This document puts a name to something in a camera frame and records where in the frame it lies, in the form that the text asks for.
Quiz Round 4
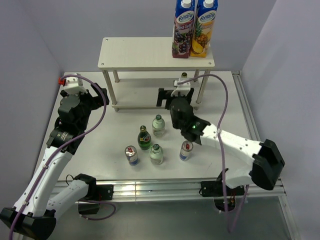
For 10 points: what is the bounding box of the right silver blue can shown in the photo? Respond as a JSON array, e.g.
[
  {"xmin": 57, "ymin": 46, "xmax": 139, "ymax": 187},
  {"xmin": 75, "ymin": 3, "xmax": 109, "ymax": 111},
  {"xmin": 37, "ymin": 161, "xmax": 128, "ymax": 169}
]
[{"xmin": 179, "ymin": 140, "xmax": 194, "ymax": 161}]

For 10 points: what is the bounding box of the green Perrier labelled bottle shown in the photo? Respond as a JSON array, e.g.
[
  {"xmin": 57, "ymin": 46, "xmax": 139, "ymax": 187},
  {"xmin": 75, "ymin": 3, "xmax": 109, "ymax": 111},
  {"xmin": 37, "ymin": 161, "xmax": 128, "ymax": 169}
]
[{"xmin": 137, "ymin": 125, "xmax": 152, "ymax": 150}]

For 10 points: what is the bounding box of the left silver blue can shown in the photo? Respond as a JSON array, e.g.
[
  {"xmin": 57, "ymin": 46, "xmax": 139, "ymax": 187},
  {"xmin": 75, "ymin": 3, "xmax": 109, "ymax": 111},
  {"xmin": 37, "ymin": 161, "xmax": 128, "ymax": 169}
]
[{"xmin": 124, "ymin": 145, "xmax": 139, "ymax": 166}]

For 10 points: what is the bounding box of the pineapple juice carton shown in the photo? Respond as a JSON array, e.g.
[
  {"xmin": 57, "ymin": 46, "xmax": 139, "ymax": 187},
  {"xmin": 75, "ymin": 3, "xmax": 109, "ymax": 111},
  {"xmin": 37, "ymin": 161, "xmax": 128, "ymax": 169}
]
[{"xmin": 190, "ymin": 0, "xmax": 218, "ymax": 58}]

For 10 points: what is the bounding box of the beige two-tier shelf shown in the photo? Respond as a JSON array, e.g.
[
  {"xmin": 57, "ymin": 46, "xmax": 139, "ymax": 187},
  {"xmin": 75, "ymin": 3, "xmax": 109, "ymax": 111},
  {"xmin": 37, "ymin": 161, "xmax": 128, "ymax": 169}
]
[{"xmin": 98, "ymin": 37, "xmax": 215, "ymax": 112}]

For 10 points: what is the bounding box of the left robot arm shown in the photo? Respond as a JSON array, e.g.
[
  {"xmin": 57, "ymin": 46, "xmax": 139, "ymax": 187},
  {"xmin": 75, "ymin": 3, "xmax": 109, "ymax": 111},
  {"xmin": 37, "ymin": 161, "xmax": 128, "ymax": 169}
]
[{"xmin": 0, "ymin": 83, "xmax": 110, "ymax": 240}]

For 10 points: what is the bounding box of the aluminium rail frame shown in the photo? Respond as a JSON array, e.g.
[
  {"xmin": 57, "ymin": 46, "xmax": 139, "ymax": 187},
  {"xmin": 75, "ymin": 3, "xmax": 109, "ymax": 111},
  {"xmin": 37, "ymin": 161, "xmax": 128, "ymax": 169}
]
[{"xmin": 14, "ymin": 70, "xmax": 301, "ymax": 240}]

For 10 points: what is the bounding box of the silver blue can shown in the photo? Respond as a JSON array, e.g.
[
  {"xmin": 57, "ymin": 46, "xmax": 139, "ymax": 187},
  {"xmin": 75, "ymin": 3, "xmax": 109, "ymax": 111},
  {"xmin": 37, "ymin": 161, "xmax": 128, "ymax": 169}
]
[
  {"xmin": 179, "ymin": 140, "xmax": 194, "ymax": 161},
  {"xmin": 124, "ymin": 145, "xmax": 139, "ymax": 166}
]

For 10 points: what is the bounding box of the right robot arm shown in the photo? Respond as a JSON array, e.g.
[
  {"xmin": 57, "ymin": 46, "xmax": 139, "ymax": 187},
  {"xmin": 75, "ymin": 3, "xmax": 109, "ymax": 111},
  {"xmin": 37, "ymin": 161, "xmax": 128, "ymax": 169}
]
[{"xmin": 156, "ymin": 88, "xmax": 285, "ymax": 196}]

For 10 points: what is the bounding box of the red grape juice carton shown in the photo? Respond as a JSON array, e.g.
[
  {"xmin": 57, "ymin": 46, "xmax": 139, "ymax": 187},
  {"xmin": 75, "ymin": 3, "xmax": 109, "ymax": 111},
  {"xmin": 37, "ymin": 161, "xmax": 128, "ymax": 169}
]
[{"xmin": 171, "ymin": 0, "xmax": 195, "ymax": 59}]

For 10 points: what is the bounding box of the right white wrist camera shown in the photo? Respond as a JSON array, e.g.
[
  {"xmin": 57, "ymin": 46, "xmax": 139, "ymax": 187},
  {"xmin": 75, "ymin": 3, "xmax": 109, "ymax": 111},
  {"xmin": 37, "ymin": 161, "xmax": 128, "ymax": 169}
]
[{"xmin": 170, "ymin": 77, "xmax": 191, "ymax": 97}]

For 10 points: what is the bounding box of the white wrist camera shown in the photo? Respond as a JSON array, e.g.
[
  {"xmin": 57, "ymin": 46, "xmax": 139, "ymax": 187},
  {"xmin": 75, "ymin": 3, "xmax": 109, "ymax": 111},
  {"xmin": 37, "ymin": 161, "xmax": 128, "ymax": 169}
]
[
  {"xmin": 58, "ymin": 76, "xmax": 87, "ymax": 95},
  {"xmin": 170, "ymin": 77, "xmax": 191, "ymax": 97}
]

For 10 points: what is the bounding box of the clear bottle green cap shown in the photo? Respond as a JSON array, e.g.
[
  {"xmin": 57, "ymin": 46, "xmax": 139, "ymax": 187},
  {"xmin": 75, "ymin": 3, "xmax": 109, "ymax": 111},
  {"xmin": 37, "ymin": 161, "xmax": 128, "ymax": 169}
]
[
  {"xmin": 149, "ymin": 143, "xmax": 164, "ymax": 165},
  {"xmin": 152, "ymin": 114, "xmax": 165, "ymax": 137}
]

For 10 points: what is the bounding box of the clear bottle green cap front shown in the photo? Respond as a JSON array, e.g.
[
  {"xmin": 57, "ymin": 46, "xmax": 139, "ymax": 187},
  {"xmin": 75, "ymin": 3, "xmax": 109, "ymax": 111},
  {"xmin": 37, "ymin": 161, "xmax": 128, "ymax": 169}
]
[{"xmin": 149, "ymin": 143, "xmax": 164, "ymax": 165}]

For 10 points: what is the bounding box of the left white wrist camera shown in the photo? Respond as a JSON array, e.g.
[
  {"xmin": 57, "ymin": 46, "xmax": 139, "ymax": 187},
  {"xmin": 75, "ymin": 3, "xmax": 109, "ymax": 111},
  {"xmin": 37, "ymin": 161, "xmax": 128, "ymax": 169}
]
[{"xmin": 58, "ymin": 76, "xmax": 87, "ymax": 95}]

